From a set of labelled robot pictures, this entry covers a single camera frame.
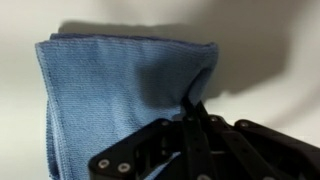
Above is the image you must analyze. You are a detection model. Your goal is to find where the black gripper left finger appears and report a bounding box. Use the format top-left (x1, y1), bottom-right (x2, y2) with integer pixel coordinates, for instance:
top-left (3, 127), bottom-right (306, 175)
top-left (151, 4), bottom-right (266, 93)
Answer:
top-left (88, 97), bottom-right (201, 180)

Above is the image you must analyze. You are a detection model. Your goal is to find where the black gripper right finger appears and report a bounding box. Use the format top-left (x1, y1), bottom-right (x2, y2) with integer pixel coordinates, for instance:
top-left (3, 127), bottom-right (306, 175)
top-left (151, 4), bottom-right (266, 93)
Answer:
top-left (197, 101), bottom-right (320, 180)

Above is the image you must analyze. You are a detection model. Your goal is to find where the blue towel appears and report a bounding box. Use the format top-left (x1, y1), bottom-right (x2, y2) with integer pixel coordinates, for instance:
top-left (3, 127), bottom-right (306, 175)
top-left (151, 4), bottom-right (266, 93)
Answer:
top-left (34, 32), bottom-right (220, 180)

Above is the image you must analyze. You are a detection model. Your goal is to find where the black framed whiteboard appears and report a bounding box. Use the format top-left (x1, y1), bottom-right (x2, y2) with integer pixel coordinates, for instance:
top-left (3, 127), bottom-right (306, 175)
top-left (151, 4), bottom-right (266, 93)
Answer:
top-left (0, 0), bottom-right (320, 180)

